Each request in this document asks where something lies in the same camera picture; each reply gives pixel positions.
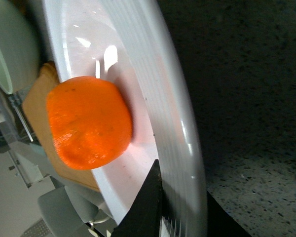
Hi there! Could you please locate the orange mandarin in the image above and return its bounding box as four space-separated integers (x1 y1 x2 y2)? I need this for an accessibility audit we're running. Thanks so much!
46 76 133 170

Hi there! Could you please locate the black right gripper right finger under plate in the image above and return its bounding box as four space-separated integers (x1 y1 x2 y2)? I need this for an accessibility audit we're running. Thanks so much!
207 191 251 237

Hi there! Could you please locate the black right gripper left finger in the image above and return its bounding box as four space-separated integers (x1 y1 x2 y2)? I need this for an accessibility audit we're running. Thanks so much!
112 159 163 237

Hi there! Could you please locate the white round plate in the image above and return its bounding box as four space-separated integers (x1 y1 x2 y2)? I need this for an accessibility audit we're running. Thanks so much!
43 0 207 237

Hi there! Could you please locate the light green bowl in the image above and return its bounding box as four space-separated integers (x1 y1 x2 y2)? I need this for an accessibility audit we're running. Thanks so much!
0 0 40 94

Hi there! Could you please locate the wooden cutting board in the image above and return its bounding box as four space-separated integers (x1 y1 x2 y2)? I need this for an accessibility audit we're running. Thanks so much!
22 61 100 192

